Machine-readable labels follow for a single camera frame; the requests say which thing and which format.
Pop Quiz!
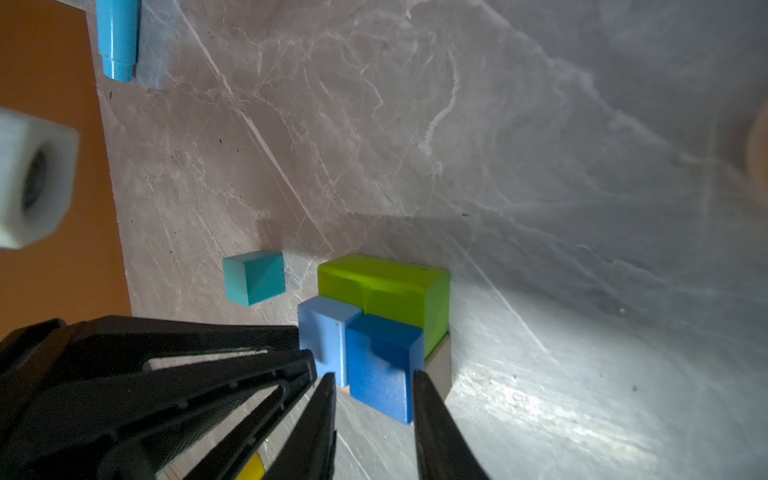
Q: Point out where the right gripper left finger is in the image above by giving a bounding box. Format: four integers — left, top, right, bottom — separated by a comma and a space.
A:
264, 373, 337, 480

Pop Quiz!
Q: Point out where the teal cube block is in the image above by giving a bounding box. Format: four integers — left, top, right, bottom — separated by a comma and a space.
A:
222, 250, 286, 307

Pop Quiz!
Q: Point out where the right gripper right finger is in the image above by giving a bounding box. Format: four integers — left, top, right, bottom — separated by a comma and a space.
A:
412, 370, 489, 479

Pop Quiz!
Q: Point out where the dark green rectangular block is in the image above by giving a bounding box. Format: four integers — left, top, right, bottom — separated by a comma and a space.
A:
318, 254, 451, 355

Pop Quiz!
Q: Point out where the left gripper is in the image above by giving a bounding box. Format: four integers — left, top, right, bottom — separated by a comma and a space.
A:
1, 316, 316, 479

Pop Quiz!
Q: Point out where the cyan toy microphone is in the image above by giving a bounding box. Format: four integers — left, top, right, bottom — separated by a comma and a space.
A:
95, 0, 141, 82

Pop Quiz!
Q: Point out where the yellow cylinder block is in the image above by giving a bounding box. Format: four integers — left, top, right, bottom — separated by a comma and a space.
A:
237, 453, 265, 480

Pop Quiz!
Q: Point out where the natural wood rectangular block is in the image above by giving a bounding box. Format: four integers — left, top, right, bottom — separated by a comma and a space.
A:
425, 333, 452, 401

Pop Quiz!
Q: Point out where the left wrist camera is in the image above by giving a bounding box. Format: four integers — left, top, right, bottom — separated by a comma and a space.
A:
1, 108, 80, 249

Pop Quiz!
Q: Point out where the light blue cube block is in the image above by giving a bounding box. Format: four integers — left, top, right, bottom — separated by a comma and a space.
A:
297, 296, 362, 389

